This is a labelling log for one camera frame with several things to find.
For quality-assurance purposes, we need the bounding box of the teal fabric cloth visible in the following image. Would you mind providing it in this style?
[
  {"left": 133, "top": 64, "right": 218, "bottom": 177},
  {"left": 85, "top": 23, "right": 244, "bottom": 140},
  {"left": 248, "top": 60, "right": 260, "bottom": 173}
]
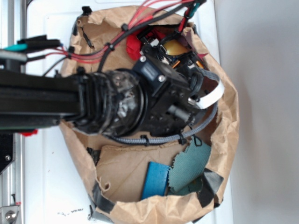
[{"left": 168, "top": 136, "right": 211, "bottom": 196}]

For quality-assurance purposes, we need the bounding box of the grey braided cable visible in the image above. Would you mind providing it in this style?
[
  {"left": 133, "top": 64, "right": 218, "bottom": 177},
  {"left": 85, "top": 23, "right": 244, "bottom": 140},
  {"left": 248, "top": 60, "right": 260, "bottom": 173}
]
[{"left": 109, "top": 100, "right": 219, "bottom": 147}]

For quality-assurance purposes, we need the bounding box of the aluminium frame rail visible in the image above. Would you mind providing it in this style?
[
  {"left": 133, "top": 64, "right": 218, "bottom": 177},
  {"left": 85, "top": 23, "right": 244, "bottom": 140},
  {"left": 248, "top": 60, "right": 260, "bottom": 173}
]
[{"left": 0, "top": 0, "right": 27, "bottom": 224}]

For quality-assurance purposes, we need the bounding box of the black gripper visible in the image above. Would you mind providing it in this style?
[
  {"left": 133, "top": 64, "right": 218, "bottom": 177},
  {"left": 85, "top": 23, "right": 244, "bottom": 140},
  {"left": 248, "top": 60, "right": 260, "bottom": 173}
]
[{"left": 133, "top": 35, "right": 207, "bottom": 137}]

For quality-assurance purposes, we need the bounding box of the red wire bundle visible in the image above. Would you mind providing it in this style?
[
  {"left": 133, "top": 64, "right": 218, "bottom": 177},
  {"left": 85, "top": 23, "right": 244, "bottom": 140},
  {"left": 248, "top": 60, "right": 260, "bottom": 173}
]
[{"left": 25, "top": 0, "right": 201, "bottom": 64}]

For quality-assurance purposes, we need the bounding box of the red crumpled paper ball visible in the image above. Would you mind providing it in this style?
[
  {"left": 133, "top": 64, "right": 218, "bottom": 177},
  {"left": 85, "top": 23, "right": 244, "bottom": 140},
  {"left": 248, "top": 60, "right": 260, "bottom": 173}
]
[{"left": 126, "top": 34, "right": 142, "bottom": 60}]

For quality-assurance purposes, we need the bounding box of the brown paper bag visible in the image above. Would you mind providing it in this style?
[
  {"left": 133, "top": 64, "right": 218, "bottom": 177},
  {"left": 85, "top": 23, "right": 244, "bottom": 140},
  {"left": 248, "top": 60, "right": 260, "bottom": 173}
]
[{"left": 60, "top": 21, "right": 240, "bottom": 224}]

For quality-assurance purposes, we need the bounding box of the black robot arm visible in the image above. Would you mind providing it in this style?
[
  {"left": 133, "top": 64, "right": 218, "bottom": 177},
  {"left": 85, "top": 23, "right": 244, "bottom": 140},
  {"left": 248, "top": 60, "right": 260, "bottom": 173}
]
[{"left": 0, "top": 47, "right": 208, "bottom": 138}]

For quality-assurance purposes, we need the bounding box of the yellow green sponge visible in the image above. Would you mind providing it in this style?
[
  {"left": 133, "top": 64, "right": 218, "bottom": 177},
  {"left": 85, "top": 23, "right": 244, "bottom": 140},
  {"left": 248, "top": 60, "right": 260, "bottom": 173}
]
[{"left": 163, "top": 40, "right": 189, "bottom": 56}]

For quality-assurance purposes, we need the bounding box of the white ribbon cable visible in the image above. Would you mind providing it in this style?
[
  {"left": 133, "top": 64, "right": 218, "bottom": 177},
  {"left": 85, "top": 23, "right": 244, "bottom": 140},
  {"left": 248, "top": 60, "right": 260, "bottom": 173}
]
[{"left": 197, "top": 70, "right": 225, "bottom": 109}]

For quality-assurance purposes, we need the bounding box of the blue block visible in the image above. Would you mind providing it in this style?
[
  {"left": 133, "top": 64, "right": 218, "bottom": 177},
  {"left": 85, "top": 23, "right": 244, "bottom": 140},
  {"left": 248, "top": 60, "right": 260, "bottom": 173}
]
[{"left": 141, "top": 161, "right": 170, "bottom": 200}]

